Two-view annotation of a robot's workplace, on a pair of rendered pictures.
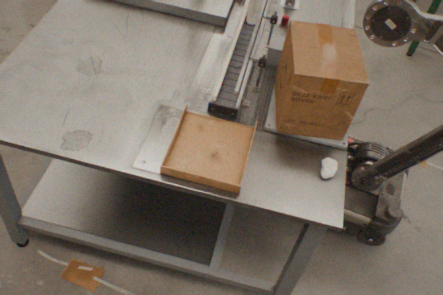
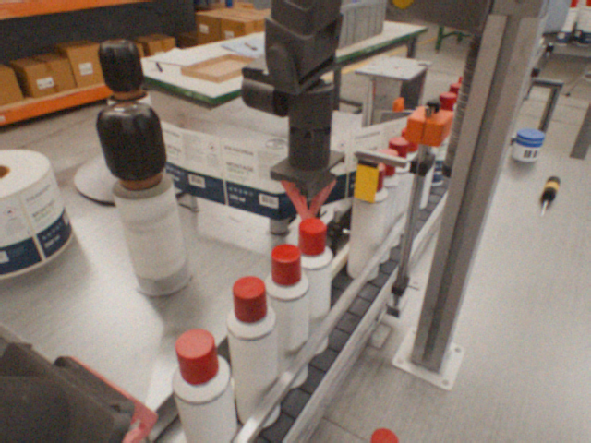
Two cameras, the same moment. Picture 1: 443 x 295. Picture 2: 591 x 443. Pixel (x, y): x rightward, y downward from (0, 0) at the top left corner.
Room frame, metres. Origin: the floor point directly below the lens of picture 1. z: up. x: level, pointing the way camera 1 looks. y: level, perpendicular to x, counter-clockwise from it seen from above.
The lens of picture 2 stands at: (1.58, -0.21, 1.37)
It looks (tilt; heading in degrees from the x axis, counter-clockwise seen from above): 34 degrees down; 27
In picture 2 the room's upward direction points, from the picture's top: straight up
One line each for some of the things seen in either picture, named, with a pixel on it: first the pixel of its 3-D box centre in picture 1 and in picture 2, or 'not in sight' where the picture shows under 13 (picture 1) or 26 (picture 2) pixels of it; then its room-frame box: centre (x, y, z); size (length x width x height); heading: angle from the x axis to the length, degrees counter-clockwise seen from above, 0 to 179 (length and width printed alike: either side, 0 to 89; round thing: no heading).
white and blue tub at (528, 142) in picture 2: not in sight; (527, 145); (2.88, -0.27, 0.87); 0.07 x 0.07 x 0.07
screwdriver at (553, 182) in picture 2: not in sight; (548, 197); (2.63, -0.34, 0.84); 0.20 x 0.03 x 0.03; 174
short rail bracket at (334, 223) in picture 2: not in sight; (343, 238); (2.20, 0.01, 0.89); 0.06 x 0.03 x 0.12; 85
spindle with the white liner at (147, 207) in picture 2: not in sight; (147, 203); (1.97, 0.24, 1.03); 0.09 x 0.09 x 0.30
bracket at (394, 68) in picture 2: not in sight; (394, 67); (2.46, 0.02, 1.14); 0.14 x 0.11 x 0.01; 175
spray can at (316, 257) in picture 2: not in sight; (310, 289); (1.96, -0.04, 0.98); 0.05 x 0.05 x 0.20
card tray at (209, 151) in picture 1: (211, 145); not in sight; (1.03, 0.04, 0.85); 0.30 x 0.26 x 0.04; 175
